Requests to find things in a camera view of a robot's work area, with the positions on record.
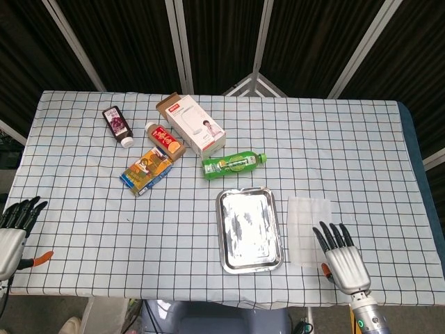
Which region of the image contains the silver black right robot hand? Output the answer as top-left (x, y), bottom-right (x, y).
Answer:
top-left (312, 221), bottom-right (371, 294)

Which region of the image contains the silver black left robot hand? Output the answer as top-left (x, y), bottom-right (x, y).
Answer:
top-left (0, 196), bottom-right (55, 281)

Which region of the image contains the clear plastic bag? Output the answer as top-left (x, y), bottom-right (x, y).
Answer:
top-left (286, 196), bottom-right (332, 268)

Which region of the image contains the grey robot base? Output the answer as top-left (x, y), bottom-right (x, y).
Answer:
top-left (140, 299), bottom-right (292, 334)

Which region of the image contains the stainless steel tray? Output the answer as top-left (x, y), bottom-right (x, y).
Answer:
top-left (215, 186), bottom-right (285, 275)

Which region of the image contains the checkered light blue tablecloth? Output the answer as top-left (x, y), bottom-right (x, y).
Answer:
top-left (7, 90), bottom-right (441, 310)

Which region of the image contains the beige shoe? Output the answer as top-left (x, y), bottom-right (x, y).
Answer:
top-left (57, 315), bottom-right (83, 334)

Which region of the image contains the blue yellow drink carton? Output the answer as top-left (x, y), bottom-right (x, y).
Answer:
top-left (120, 146), bottom-right (175, 198)

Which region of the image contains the green plastic drink bottle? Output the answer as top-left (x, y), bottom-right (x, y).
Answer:
top-left (202, 150), bottom-right (268, 181)

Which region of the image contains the dark purple juice bottle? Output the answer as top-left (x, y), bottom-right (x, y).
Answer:
top-left (102, 106), bottom-right (135, 148)

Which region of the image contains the brown milk tea bottle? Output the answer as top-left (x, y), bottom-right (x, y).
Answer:
top-left (145, 121), bottom-right (187, 162)

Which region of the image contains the white lamp product box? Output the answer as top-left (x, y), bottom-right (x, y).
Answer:
top-left (155, 92), bottom-right (227, 157)

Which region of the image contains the white folding screen frame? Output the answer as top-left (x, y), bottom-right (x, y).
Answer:
top-left (41, 0), bottom-right (404, 100)

